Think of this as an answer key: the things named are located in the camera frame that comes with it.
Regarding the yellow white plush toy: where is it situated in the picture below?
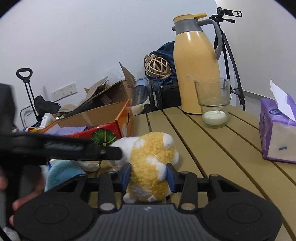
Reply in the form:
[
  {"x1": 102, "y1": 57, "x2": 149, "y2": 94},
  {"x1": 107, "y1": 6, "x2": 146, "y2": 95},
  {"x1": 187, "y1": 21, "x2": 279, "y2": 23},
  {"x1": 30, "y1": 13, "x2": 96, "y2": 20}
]
[{"x1": 108, "y1": 132, "x2": 179, "y2": 204}]

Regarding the white wall socket panel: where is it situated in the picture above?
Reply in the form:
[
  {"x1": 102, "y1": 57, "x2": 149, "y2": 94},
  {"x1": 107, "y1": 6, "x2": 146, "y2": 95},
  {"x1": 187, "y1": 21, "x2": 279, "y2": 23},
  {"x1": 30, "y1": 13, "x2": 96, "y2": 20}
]
[{"x1": 51, "y1": 82, "x2": 77, "y2": 102}]

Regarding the blue fabric bag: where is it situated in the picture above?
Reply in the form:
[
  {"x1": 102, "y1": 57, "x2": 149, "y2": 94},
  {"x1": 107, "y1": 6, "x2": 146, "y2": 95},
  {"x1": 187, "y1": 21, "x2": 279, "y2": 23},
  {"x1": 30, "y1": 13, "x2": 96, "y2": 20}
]
[{"x1": 145, "y1": 41, "x2": 177, "y2": 86}]

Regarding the open brown cardboard box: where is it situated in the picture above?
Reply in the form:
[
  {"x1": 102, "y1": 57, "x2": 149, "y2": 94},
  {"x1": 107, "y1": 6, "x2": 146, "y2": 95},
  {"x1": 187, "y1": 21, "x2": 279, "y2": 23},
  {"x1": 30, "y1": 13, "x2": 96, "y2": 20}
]
[{"x1": 59, "y1": 65, "x2": 136, "y2": 118}]

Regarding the glass cup with milk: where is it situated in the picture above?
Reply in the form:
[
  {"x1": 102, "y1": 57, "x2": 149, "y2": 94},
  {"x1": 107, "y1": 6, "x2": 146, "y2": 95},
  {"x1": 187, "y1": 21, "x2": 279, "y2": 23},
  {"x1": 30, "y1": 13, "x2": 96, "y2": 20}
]
[{"x1": 194, "y1": 79, "x2": 231, "y2": 128}]

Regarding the wicker rattan ball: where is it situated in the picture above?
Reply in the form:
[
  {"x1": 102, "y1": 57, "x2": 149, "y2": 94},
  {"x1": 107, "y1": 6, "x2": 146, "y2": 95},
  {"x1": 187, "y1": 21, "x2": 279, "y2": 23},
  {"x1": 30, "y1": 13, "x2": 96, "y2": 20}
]
[{"x1": 144, "y1": 54, "x2": 172, "y2": 79}]

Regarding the blue lid water bottle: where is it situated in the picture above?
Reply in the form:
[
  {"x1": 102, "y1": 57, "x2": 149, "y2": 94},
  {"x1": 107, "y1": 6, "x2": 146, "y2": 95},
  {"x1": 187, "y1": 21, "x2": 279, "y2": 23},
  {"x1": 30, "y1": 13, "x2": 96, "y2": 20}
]
[{"x1": 132, "y1": 77, "x2": 149, "y2": 106}]

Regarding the light blue plush toy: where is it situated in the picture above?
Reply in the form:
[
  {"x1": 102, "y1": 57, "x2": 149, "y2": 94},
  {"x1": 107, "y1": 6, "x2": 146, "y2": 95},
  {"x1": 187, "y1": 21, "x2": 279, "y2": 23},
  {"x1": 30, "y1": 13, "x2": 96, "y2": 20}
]
[{"x1": 45, "y1": 159, "x2": 86, "y2": 192}]

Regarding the purple tissue box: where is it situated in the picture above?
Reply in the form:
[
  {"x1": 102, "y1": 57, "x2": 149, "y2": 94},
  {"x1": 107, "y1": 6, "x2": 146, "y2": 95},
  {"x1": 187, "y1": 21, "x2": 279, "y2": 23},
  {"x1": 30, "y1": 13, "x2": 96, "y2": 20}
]
[{"x1": 259, "y1": 81, "x2": 296, "y2": 164}]

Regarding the yellow thermos jug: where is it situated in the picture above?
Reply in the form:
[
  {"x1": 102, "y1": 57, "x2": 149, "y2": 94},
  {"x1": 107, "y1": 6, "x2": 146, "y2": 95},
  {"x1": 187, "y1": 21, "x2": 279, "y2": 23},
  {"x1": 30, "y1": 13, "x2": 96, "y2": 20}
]
[{"x1": 172, "y1": 13, "x2": 223, "y2": 114}]

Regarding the black camera tripod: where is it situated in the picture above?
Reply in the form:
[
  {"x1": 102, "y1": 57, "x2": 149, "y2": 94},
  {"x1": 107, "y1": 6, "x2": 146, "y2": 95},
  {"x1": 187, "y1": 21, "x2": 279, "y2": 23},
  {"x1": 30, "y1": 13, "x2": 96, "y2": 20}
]
[{"x1": 209, "y1": 7, "x2": 246, "y2": 111}]

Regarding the person's left hand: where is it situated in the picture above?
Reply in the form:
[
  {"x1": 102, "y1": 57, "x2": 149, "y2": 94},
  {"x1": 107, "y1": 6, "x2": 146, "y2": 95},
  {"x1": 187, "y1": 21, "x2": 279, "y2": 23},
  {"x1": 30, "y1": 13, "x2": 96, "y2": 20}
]
[{"x1": 1, "y1": 168, "x2": 45, "y2": 226}]

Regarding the red orange cardboard tray box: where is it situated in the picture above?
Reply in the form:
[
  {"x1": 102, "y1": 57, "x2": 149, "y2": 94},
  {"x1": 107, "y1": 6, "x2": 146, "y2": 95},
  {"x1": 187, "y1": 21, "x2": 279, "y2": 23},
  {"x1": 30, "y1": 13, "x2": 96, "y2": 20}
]
[{"x1": 38, "y1": 99, "x2": 133, "y2": 146}]

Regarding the white plastic bottle with label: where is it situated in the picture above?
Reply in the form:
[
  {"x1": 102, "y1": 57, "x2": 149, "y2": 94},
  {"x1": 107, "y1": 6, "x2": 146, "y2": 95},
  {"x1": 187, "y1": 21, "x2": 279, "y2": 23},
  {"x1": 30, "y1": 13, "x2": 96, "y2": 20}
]
[{"x1": 40, "y1": 113, "x2": 56, "y2": 129}]

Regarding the black bag on trolley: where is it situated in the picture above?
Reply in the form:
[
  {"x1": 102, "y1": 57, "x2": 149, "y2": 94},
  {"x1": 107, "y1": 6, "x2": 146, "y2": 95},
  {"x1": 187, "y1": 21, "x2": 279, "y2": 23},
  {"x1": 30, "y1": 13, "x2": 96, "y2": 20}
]
[{"x1": 34, "y1": 95, "x2": 61, "y2": 116}]

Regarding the black trolley handle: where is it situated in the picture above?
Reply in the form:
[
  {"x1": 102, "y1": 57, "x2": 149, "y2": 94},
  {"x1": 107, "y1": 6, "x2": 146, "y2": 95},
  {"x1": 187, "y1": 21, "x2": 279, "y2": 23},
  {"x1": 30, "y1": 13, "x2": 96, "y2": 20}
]
[{"x1": 16, "y1": 68, "x2": 42, "y2": 122}]

